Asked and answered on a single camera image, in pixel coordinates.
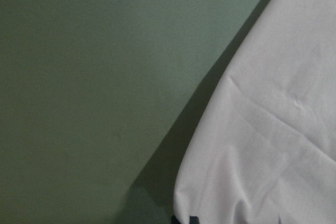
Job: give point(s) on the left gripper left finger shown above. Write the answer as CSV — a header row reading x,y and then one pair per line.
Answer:
x,y
174,220

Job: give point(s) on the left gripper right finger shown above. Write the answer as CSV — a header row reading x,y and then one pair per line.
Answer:
x,y
194,220

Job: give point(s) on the pink Snoopy t-shirt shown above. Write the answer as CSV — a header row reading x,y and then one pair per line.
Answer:
x,y
264,149

